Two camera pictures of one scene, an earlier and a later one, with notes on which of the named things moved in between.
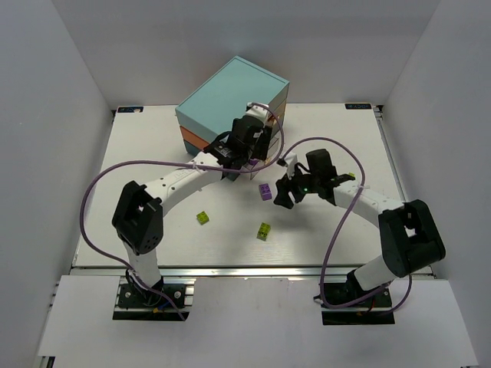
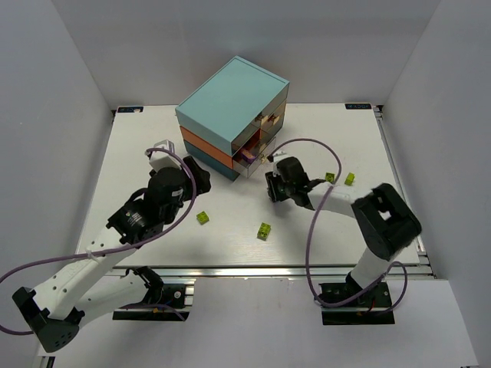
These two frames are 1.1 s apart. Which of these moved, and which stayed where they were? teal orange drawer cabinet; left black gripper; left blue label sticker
Moved: left black gripper
Stayed: teal orange drawer cabinet; left blue label sticker
